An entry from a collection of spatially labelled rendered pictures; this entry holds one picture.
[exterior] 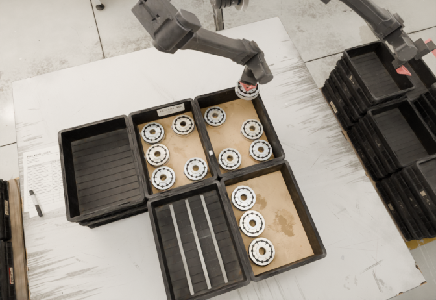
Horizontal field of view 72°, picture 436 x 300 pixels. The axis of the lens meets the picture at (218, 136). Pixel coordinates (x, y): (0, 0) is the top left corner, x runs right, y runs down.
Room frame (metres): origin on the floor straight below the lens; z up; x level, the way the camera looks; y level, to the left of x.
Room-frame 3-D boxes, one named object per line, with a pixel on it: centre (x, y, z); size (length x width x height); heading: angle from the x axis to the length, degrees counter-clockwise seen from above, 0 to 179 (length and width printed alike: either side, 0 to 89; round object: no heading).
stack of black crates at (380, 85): (1.21, -0.98, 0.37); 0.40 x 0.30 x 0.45; 23
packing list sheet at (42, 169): (0.35, 0.80, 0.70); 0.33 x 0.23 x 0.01; 23
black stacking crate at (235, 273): (0.10, 0.05, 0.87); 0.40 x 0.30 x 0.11; 21
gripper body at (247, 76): (0.71, -0.12, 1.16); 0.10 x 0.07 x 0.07; 165
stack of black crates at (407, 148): (0.85, -1.14, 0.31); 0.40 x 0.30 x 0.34; 23
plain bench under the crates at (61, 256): (0.44, 0.10, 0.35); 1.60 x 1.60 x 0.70; 23
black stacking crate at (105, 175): (0.36, 0.48, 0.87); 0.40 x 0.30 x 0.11; 21
